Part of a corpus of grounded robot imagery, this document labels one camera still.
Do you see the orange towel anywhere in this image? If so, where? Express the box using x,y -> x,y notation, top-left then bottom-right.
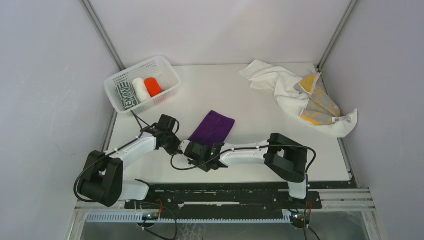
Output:
144,77 -> 163,97

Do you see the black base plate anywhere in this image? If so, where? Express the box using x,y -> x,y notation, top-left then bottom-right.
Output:
124,182 -> 323,218

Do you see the aluminium corner post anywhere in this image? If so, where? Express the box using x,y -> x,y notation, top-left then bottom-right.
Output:
79,0 -> 126,71
316,0 -> 360,72

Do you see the grey yellow patterned towel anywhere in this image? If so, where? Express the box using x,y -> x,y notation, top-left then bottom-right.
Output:
294,73 -> 341,126

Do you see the large white towel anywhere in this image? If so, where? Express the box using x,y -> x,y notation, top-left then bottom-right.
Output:
274,72 -> 358,138

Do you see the small white towel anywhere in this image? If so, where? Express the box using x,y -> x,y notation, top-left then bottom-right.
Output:
239,59 -> 281,91

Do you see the aluminium corner post right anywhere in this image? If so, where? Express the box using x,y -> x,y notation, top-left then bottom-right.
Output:
316,0 -> 360,72

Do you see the rolled white towel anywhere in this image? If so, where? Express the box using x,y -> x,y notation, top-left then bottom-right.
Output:
132,78 -> 151,103

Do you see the purple towel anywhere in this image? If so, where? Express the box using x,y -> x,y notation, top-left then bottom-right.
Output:
188,110 -> 236,148

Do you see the aluminium corner post left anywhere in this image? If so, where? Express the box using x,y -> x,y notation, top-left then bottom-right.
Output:
79,0 -> 126,71

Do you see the white plastic basket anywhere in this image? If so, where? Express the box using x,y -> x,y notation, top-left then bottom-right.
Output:
103,55 -> 181,114

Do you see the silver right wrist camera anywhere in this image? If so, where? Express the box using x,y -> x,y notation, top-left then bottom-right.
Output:
178,140 -> 191,155

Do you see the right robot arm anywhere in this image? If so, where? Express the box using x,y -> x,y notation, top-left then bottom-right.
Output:
178,133 -> 317,208

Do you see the white slotted cable duct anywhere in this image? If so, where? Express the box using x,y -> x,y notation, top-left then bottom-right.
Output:
85,211 -> 303,224

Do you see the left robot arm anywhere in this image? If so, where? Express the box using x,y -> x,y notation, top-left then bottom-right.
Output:
73,114 -> 181,209

